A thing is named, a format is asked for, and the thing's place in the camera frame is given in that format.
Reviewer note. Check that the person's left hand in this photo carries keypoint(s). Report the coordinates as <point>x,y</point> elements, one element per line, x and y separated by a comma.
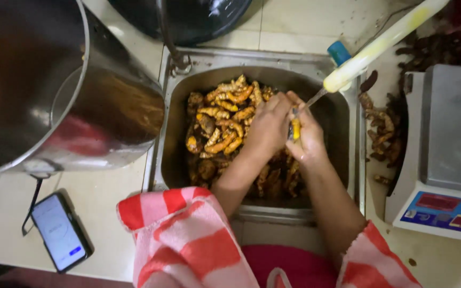
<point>268,128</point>

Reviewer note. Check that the person's right hand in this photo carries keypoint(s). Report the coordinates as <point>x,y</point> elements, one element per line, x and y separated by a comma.
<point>312,138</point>

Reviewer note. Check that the person's right fingers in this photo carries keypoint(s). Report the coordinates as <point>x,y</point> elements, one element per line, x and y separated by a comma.
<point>300,104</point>

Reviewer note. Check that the person's left fingers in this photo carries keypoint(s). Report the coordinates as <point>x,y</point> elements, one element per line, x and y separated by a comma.
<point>282,106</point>

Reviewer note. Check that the small steel knife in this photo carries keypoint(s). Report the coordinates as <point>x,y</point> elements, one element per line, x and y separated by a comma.
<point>314,99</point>

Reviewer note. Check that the peeled turmeric piece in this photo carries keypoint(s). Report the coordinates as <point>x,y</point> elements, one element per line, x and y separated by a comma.
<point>296,128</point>

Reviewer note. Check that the stainless steel sink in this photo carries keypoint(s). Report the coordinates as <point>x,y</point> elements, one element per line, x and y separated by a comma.
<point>334,120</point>

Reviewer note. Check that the blue cap bottle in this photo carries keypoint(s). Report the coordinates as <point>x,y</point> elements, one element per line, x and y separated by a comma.
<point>339,52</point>

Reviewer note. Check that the pile of yellow turmeric roots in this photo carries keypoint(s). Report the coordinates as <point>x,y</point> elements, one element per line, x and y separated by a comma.
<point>218,120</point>

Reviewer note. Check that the heap of dark unpeeled roots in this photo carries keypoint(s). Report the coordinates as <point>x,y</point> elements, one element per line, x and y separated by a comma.
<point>384,132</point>

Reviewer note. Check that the cream plastic tube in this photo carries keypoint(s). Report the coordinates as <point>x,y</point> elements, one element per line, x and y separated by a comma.
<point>378,44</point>

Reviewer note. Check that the dark round vessel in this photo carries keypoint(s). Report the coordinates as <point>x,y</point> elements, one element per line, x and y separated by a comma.
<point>198,18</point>

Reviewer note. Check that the steel faucet pipe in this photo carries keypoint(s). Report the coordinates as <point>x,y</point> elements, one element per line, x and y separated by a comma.
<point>170,36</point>

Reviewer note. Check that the white digital weighing scale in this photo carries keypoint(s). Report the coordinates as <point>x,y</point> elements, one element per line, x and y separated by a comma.
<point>450,152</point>

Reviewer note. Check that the pink garment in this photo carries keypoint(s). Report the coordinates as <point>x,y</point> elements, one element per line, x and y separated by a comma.
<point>294,266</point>

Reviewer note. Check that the red white striped garment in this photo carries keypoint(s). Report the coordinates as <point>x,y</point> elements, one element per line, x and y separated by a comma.
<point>186,240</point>

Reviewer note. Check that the large stainless steel pot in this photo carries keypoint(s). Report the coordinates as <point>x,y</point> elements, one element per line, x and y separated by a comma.
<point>34,80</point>

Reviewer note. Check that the black smartphone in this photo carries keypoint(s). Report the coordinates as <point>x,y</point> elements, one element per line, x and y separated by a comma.
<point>60,232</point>

